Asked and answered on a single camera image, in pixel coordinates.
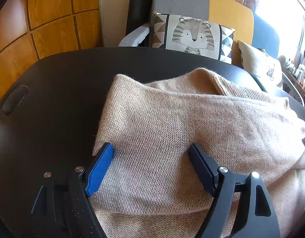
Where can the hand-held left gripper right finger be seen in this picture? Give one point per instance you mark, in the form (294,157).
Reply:
(202,168)

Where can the beige knit sweater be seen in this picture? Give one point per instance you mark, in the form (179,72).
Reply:
(179,119)

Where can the black rolled mat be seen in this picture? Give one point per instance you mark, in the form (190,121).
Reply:
(138,7)

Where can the wooden wardrobe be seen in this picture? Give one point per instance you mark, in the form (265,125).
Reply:
(48,24)

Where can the grey yellow blue sofa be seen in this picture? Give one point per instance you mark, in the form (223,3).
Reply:
(229,12)

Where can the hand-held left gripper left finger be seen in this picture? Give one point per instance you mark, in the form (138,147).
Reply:
(100,168)

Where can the tiger print cushion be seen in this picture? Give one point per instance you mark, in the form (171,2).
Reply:
(192,34)

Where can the cluster of small desk bottles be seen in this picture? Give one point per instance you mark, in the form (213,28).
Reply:
(299,72)

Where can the cluttered wooden desk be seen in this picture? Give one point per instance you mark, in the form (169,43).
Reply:
(298,89)

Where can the cream deer print cushion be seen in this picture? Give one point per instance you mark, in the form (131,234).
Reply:
(259,62)

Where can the bright window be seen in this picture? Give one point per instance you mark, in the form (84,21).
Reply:
(278,10)

